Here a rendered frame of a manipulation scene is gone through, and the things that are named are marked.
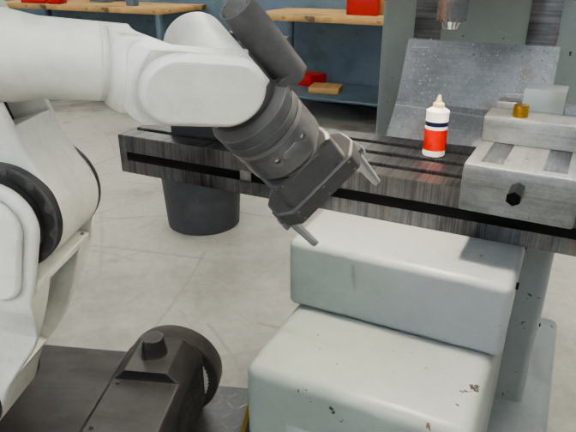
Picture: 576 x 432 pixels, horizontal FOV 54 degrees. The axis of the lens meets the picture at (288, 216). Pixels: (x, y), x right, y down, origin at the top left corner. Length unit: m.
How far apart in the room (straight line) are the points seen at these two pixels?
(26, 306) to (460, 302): 0.59
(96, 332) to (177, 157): 1.29
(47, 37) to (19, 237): 0.33
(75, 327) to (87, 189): 1.58
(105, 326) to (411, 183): 1.64
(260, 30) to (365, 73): 5.01
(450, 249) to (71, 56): 0.63
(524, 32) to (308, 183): 0.83
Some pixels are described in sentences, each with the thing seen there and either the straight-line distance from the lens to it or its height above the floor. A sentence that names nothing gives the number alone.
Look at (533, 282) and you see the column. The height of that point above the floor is 0.57.
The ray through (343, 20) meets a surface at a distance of 4.67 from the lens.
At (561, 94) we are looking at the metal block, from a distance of 0.97.
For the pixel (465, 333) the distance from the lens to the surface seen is 0.88.
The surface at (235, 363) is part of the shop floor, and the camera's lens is 2.07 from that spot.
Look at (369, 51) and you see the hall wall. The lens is 5.49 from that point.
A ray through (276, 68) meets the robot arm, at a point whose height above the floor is 1.20.
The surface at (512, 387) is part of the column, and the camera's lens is 1.71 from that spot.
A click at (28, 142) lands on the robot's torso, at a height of 1.09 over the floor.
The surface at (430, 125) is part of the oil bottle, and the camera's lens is 1.05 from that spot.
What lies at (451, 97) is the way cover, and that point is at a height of 1.01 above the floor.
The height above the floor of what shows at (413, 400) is 0.77.
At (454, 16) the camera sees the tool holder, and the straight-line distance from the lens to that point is 0.98.
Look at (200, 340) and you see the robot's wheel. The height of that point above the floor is 0.58.
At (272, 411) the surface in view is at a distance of 0.87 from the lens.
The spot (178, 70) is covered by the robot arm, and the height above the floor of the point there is 1.21.
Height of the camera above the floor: 1.29
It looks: 24 degrees down
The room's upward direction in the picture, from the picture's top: straight up
